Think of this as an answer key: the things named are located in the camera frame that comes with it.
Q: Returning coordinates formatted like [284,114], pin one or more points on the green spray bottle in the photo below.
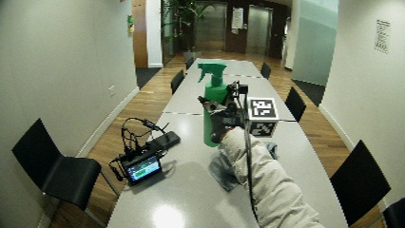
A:
[215,91]

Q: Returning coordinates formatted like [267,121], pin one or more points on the black chair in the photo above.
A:
[265,70]
[359,186]
[189,62]
[396,215]
[177,81]
[295,104]
[59,171]

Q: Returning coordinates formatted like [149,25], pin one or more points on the white marker cube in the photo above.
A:
[263,111]

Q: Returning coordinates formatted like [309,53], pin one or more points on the black power bank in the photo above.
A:
[165,141]

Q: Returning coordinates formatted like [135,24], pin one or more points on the grey cloth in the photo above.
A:
[223,174]

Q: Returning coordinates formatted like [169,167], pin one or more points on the metal elevator door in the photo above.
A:
[209,27]
[257,30]

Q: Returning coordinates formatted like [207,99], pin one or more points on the small black monitor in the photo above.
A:
[143,169]

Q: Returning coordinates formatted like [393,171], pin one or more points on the green potted plant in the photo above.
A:
[181,22]

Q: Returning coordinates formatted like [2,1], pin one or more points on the white paper notice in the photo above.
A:
[237,19]

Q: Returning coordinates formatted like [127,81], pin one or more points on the black glove camera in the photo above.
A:
[239,88]

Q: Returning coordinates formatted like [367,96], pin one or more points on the white wall socket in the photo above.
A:
[112,90]

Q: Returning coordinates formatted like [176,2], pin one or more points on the green wall sign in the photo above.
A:
[131,22]

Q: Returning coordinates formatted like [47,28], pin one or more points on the white wall poster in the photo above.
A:
[381,36]

